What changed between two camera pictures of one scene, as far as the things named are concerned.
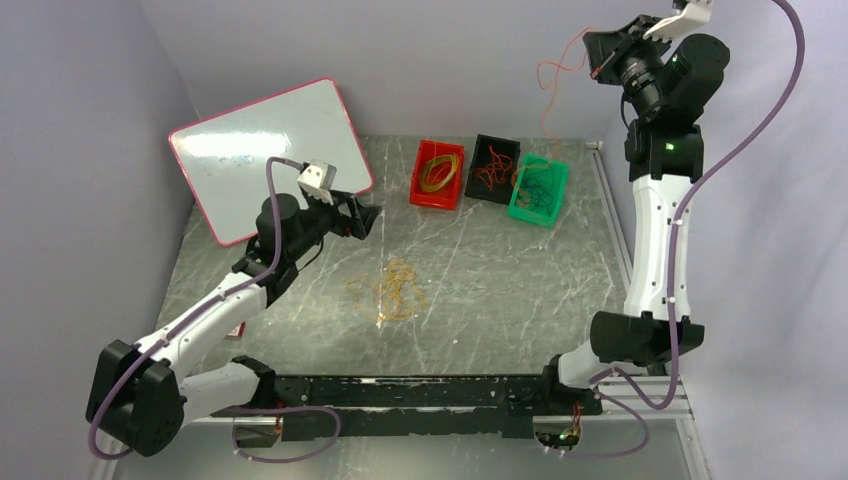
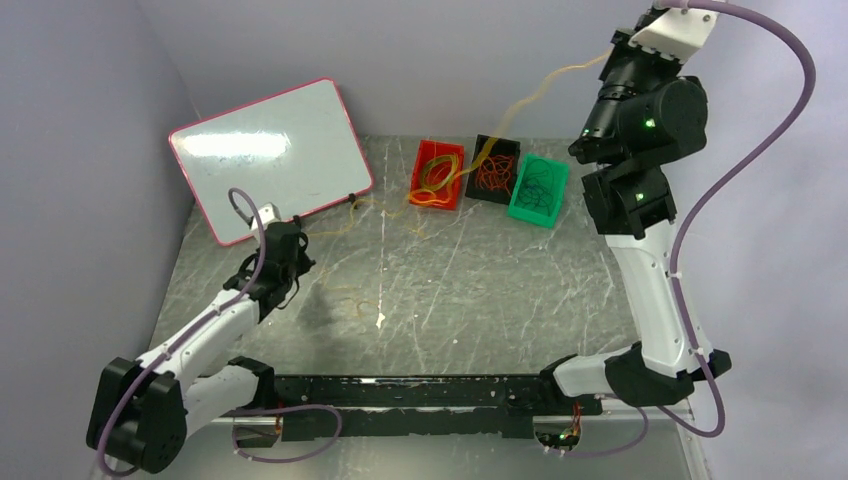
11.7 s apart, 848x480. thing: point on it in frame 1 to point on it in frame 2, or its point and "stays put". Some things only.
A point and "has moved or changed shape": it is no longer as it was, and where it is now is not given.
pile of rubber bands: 396,292 to 490,166
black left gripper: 360,218 to 303,262
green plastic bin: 539,189 stays put
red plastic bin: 447,196 stays put
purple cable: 537,190 stays put
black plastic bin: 492,169 stays put
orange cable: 496,170 has moved or changed shape
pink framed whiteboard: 225,157 stays put
